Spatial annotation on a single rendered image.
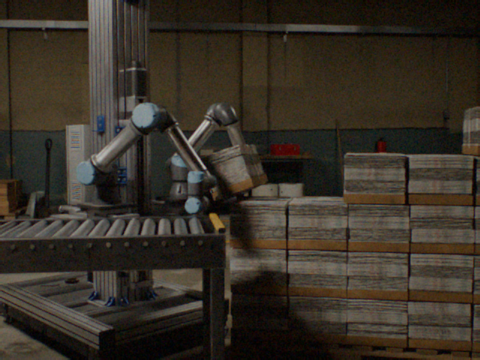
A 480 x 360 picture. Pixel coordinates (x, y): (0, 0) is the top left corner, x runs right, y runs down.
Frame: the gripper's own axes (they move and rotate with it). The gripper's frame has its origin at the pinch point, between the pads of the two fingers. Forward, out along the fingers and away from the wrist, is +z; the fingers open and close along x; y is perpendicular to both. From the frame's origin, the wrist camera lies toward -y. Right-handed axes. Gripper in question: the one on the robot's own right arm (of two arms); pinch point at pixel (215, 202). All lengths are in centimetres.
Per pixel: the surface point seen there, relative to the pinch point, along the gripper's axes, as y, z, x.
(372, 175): -13, -1, -79
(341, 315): -72, -2, -42
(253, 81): 157, 635, 69
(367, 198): -22, -2, -73
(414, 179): -21, 0, -96
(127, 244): -3, -98, 5
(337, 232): -33, -3, -54
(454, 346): -101, 0, -88
